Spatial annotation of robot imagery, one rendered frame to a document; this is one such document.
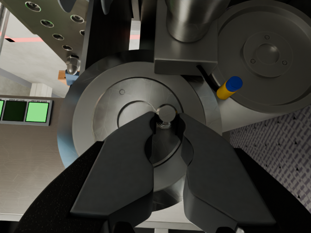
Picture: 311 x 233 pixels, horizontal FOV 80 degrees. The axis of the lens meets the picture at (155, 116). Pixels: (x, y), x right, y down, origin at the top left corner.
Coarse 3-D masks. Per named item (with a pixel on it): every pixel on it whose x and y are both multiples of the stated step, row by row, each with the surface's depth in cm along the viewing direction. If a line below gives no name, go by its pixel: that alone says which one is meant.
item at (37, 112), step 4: (32, 104) 50; (36, 104) 50; (40, 104) 50; (44, 104) 50; (28, 108) 50; (32, 108) 50; (36, 108) 50; (40, 108) 50; (44, 108) 50; (28, 112) 49; (32, 112) 49; (36, 112) 49; (40, 112) 49; (44, 112) 49; (28, 116) 49; (32, 116) 49; (36, 116) 49; (40, 116) 49; (44, 116) 49; (28, 120) 49; (32, 120) 49; (36, 120) 49; (40, 120) 49; (44, 120) 49
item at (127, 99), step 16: (128, 80) 15; (144, 80) 15; (112, 96) 15; (128, 96) 15; (144, 96) 15; (160, 96) 15; (176, 96) 15; (96, 112) 15; (112, 112) 15; (128, 112) 15; (144, 112) 15; (96, 128) 15; (112, 128) 15; (160, 144) 14; (176, 144) 14; (160, 160) 14
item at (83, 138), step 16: (128, 64) 17; (144, 64) 17; (96, 80) 17; (112, 80) 17; (160, 80) 17; (176, 80) 17; (96, 96) 16; (192, 96) 16; (80, 112) 16; (192, 112) 16; (80, 128) 16; (80, 144) 16; (176, 160) 15; (160, 176) 15; (176, 176) 15
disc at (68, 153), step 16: (96, 64) 18; (112, 64) 18; (80, 80) 17; (192, 80) 18; (80, 96) 17; (208, 96) 17; (64, 112) 17; (208, 112) 17; (64, 128) 17; (64, 144) 16; (64, 160) 16; (160, 192) 16; (176, 192) 16; (160, 208) 15
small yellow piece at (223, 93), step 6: (198, 66) 15; (204, 72) 14; (234, 78) 11; (240, 78) 11; (210, 84) 14; (228, 84) 11; (234, 84) 11; (240, 84) 11; (216, 90) 13; (222, 90) 12; (228, 90) 11; (234, 90) 11; (222, 96) 13; (228, 96) 12
